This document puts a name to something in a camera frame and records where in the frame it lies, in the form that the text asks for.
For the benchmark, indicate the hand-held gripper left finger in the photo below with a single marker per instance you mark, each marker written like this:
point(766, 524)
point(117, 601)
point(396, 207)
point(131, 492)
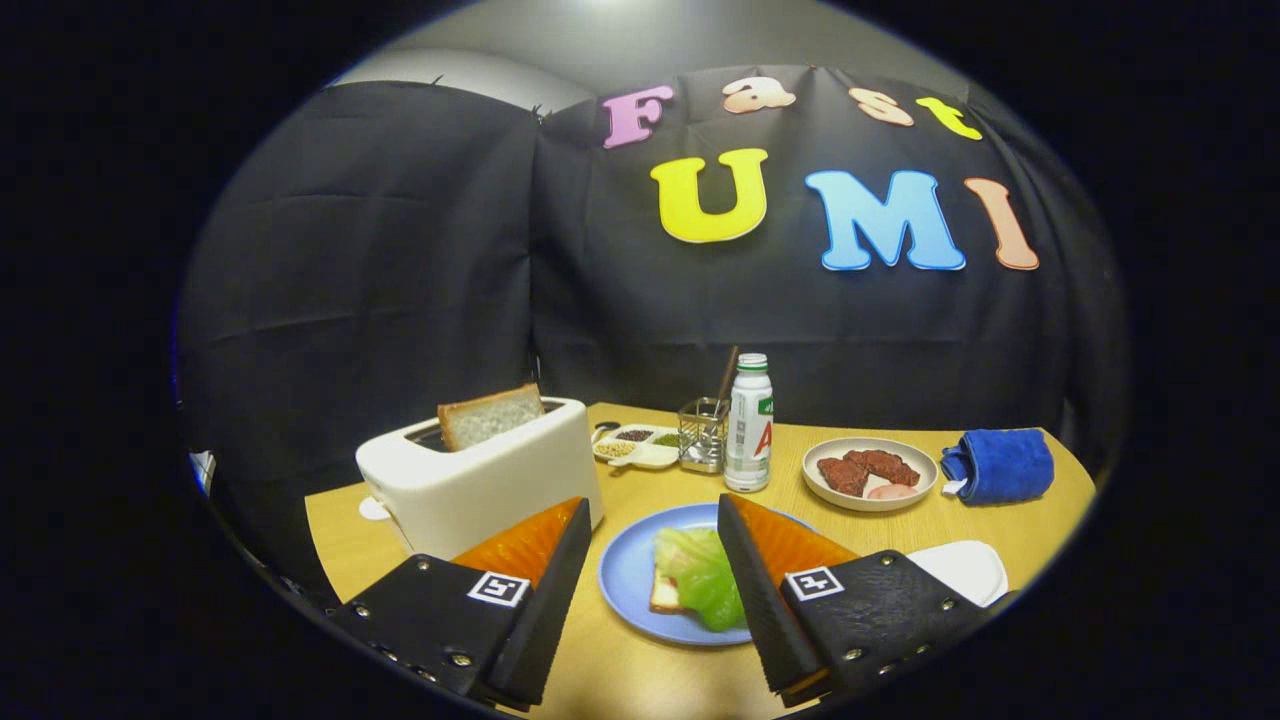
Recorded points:
point(550, 620)

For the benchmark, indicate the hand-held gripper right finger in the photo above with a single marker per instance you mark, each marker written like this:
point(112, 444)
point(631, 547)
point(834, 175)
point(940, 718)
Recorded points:
point(760, 610)

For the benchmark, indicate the green lettuce leaf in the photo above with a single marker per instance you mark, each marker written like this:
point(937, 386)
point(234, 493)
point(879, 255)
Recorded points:
point(700, 575)

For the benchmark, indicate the white bread slice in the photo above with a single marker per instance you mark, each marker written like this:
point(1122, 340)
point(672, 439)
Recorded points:
point(490, 415)

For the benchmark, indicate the blue round plate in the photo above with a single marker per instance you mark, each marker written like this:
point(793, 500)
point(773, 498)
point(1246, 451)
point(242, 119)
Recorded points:
point(625, 575)

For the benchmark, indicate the toast slice with crust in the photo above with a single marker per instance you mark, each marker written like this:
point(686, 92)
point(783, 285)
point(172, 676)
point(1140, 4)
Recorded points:
point(663, 595)

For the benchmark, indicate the cream white toaster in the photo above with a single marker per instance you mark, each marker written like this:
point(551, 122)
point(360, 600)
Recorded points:
point(480, 490)

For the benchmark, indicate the beige round plate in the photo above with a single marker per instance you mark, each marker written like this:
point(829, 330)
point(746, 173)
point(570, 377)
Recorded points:
point(870, 506)

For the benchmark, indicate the brown meat piece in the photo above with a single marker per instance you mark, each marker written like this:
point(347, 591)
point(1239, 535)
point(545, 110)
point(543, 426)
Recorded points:
point(842, 477)
point(885, 465)

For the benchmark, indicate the white plastic drink bottle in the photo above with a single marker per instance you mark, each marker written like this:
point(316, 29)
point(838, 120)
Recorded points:
point(745, 450)

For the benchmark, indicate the pink ham slice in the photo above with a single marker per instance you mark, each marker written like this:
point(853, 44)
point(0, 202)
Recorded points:
point(892, 492)

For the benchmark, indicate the white divided condiment dish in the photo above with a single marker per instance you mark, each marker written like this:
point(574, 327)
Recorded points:
point(640, 456)

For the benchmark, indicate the white square plate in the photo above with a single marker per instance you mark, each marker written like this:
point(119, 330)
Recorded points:
point(965, 570)

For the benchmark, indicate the brown wooden chopstick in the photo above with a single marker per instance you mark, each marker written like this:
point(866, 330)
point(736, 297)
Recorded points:
point(727, 375)

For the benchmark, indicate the folded blue towel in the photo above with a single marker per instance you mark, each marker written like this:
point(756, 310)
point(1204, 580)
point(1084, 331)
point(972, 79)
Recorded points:
point(1005, 465)

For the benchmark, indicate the black backdrop cloth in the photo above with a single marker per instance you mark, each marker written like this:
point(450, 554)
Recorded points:
point(400, 300)

